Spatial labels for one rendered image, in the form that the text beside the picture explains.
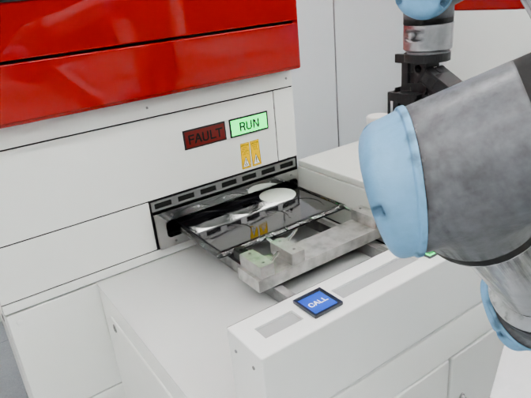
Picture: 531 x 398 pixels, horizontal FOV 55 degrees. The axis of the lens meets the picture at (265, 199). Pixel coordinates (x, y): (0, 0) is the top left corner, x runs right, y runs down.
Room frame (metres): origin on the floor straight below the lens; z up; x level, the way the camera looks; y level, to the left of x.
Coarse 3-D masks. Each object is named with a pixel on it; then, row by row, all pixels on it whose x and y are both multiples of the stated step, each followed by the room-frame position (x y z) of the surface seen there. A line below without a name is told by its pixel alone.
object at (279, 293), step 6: (222, 258) 1.09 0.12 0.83; (228, 258) 1.06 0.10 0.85; (234, 258) 1.05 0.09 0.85; (228, 264) 1.06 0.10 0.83; (234, 264) 1.04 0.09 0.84; (234, 270) 1.04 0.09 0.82; (270, 288) 0.92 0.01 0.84; (276, 288) 0.90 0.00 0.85; (282, 288) 0.90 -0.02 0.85; (270, 294) 0.92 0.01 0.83; (276, 294) 0.90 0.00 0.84; (282, 294) 0.88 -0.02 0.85; (288, 294) 0.88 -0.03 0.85; (294, 294) 0.88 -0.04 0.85; (276, 300) 0.90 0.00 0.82; (282, 300) 0.88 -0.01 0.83
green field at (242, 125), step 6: (264, 114) 1.33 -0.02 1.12; (234, 120) 1.28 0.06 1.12; (240, 120) 1.29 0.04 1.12; (246, 120) 1.30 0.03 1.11; (252, 120) 1.31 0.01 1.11; (258, 120) 1.32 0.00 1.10; (264, 120) 1.33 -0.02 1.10; (234, 126) 1.28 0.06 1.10; (240, 126) 1.29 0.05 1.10; (246, 126) 1.30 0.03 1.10; (252, 126) 1.31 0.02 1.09; (258, 126) 1.32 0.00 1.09; (264, 126) 1.33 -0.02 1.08; (234, 132) 1.28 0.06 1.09; (240, 132) 1.29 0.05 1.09; (246, 132) 1.29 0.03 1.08
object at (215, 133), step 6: (210, 126) 1.24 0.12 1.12; (216, 126) 1.25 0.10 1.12; (222, 126) 1.26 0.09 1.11; (186, 132) 1.20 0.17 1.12; (192, 132) 1.21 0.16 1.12; (198, 132) 1.22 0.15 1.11; (204, 132) 1.23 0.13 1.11; (210, 132) 1.24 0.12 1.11; (216, 132) 1.25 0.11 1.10; (222, 132) 1.26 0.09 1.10; (186, 138) 1.20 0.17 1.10; (192, 138) 1.21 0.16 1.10; (198, 138) 1.22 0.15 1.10; (204, 138) 1.23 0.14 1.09; (210, 138) 1.24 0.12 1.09; (216, 138) 1.25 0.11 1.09; (222, 138) 1.26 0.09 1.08; (186, 144) 1.20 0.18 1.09; (192, 144) 1.21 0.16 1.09; (198, 144) 1.22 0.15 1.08
